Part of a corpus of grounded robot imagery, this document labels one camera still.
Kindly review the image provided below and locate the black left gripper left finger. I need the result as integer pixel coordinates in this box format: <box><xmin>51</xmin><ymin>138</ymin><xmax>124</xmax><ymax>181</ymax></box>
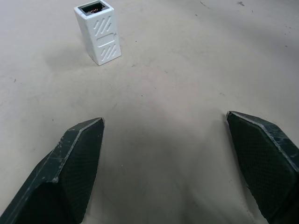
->
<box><xmin>0</xmin><ymin>117</ymin><xmax>106</xmax><ymax>224</ymax></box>

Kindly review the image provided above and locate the white Ethernet coupler block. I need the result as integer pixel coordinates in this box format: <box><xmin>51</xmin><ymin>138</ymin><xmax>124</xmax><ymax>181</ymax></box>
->
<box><xmin>73</xmin><ymin>0</ymin><xmax>122</xmax><ymax>66</ymax></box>

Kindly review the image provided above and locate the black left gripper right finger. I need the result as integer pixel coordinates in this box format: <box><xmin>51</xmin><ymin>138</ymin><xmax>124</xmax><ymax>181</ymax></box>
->
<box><xmin>226</xmin><ymin>111</ymin><xmax>299</xmax><ymax>224</ymax></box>

